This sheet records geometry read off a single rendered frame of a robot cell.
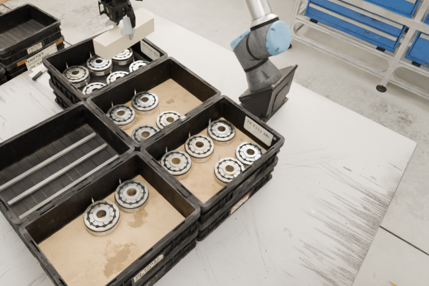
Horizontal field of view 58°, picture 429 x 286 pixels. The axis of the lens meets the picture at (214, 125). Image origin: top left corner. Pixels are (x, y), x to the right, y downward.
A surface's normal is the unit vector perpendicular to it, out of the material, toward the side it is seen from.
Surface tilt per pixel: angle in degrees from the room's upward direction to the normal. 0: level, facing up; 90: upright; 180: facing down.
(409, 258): 0
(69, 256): 0
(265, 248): 0
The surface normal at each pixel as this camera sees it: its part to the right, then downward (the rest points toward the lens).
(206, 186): 0.08, -0.68
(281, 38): 0.61, 0.06
